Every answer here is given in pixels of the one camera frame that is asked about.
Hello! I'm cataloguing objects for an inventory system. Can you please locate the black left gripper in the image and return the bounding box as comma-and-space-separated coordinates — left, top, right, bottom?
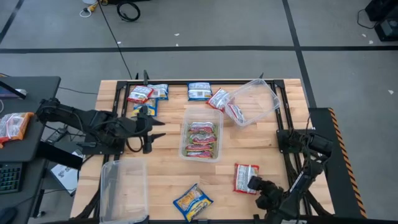
124, 105, 167, 154

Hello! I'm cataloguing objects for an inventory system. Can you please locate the black side desk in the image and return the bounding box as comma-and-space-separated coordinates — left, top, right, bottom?
0, 76, 62, 224

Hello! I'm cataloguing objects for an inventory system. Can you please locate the white printed paper sheet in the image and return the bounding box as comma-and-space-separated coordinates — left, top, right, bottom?
49, 151, 83, 197

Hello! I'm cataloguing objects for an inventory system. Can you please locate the clear plastic bin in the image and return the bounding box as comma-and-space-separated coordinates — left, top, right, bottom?
178, 108, 224, 163
223, 78, 280, 128
99, 157, 149, 224

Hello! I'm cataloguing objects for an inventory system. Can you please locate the orange ramen pack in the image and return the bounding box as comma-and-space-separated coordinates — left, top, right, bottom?
0, 111, 35, 149

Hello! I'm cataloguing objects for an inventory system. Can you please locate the blue Maruchan ramen pack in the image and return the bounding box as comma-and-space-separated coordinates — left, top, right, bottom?
132, 98, 159, 118
172, 183, 215, 223
187, 82, 213, 101
146, 83, 170, 101

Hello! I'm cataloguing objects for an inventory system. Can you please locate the long black floor cable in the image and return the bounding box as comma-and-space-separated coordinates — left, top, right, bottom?
97, 0, 134, 80

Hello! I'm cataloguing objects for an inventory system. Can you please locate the backlit computer keyboard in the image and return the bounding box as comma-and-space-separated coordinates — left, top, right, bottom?
0, 163, 23, 195

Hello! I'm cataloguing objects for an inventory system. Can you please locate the black equipment box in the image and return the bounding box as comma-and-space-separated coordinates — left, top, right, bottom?
374, 17, 398, 42

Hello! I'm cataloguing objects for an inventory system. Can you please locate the coiled black cable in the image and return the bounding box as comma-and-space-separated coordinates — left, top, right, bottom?
116, 1, 141, 23

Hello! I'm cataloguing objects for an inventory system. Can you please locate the white cable with plug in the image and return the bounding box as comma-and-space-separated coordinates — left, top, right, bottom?
79, 0, 101, 18

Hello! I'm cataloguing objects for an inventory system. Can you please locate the black power adapter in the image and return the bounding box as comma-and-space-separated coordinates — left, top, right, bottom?
46, 127, 68, 144

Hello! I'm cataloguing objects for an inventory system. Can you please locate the laptop computer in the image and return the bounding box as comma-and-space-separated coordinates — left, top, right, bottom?
0, 79, 27, 100

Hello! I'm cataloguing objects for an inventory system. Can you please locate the black equipment case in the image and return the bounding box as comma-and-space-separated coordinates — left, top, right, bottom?
364, 0, 398, 22

